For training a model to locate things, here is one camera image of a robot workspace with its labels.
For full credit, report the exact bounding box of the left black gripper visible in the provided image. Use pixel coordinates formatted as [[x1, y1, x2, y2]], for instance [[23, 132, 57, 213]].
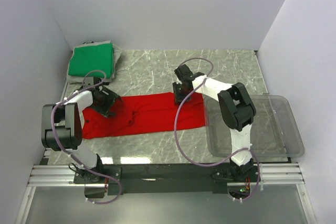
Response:
[[90, 87, 121, 118]]

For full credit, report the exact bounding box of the red t shirt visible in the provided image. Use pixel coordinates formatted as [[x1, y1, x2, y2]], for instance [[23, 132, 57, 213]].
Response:
[[81, 91, 207, 140]]

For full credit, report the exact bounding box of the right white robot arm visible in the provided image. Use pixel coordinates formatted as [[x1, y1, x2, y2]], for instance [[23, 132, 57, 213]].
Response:
[[173, 64, 256, 182]]

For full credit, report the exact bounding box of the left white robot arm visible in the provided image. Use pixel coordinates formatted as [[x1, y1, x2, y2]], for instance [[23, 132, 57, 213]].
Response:
[[41, 77, 122, 183]]

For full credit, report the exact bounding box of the folded green t shirt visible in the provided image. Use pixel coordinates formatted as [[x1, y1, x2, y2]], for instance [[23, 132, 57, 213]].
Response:
[[68, 42, 114, 78]]

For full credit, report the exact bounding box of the black base beam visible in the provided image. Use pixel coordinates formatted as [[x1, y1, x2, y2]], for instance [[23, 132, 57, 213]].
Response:
[[73, 162, 257, 198]]

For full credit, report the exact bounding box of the clear plastic bin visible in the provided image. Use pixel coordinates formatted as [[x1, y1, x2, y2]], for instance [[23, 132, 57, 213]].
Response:
[[204, 94, 305, 163]]

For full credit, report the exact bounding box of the aluminium rail frame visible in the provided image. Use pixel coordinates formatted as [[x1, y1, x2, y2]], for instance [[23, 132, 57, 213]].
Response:
[[15, 50, 318, 224]]

